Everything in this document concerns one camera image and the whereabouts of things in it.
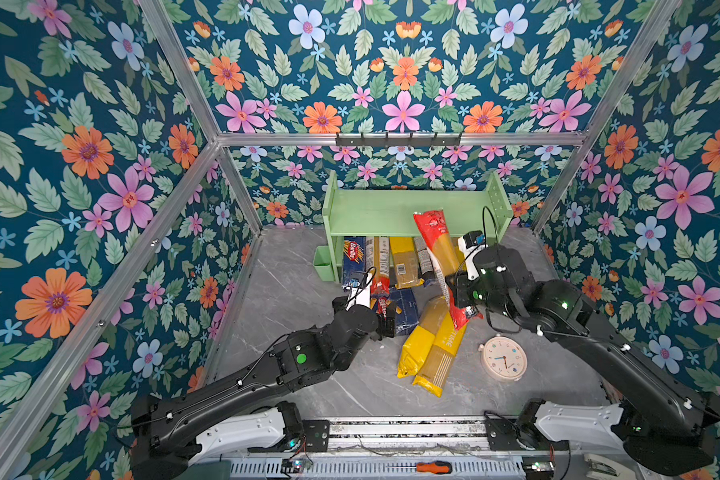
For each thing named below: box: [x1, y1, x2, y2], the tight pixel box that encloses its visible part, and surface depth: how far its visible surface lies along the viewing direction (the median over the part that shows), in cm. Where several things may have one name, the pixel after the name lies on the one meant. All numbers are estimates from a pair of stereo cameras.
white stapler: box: [584, 454, 621, 480], surface depth 69 cm
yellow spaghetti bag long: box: [390, 237, 425, 290], surface depth 90 cm
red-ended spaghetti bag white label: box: [370, 236, 391, 318], surface depth 90 cm
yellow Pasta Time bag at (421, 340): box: [396, 296, 449, 378], surface depth 86 cm
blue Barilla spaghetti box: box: [342, 236, 366, 286], surface depth 93 cm
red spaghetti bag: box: [413, 210, 483, 330], surface depth 68 cm
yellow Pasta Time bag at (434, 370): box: [413, 310, 469, 398], surface depth 86 cm
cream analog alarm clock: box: [478, 334, 528, 381], surface depth 86 cm
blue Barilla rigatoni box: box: [389, 287, 420, 335], surface depth 92 cm
